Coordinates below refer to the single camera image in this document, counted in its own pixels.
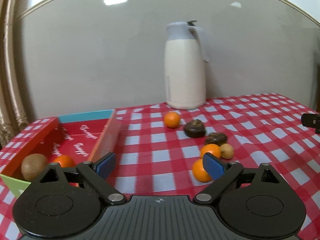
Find red checkered tablecloth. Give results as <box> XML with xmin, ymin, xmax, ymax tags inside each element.
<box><xmin>0</xmin><ymin>93</ymin><xmax>320</xmax><ymax>240</ymax></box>

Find brown kiwi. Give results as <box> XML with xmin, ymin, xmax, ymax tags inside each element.
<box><xmin>21</xmin><ymin>154</ymin><xmax>48</xmax><ymax>181</ymax></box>

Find small orange mandarin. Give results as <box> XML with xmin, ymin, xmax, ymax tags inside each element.
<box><xmin>164</xmin><ymin>111</ymin><xmax>181</xmax><ymax>129</ymax></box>
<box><xmin>192</xmin><ymin>159</ymin><xmax>213</xmax><ymax>183</ymax></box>
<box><xmin>200</xmin><ymin>144</ymin><xmax>222</xmax><ymax>159</ymax></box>

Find beige curtain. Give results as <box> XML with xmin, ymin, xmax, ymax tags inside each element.
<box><xmin>0</xmin><ymin>0</ymin><xmax>33</xmax><ymax>150</ymax></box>

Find large speckled mandarin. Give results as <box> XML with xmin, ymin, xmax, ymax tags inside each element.
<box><xmin>51</xmin><ymin>155</ymin><xmax>75</xmax><ymax>168</ymax></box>

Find white and grey thermos jug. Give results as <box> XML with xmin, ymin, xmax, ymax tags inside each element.
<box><xmin>164</xmin><ymin>20</ymin><xmax>210</xmax><ymax>110</ymax></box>

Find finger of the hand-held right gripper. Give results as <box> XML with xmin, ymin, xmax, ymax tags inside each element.
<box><xmin>301</xmin><ymin>113</ymin><xmax>320</xmax><ymax>134</ymax></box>

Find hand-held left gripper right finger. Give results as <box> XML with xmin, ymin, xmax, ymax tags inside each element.
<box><xmin>193</xmin><ymin>152</ymin><xmax>285</xmax><ymax>205</ymax></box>

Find small tan longan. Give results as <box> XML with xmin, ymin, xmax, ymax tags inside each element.
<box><xmin>220</xmin><ymin>144</ymin><xmax>235</xmax><ymax>159</ymax></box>

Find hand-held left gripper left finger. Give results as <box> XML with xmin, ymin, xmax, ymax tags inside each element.
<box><xmin>31</xmin><ymin>152</ymin><xmax>127</xmax><ymax>205</ymax></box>

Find colourful cardboard box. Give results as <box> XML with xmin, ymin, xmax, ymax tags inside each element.
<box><xmin>0</xmin><ymin>109</ymin><xmax>120</xmax><ymax>198</ymax></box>

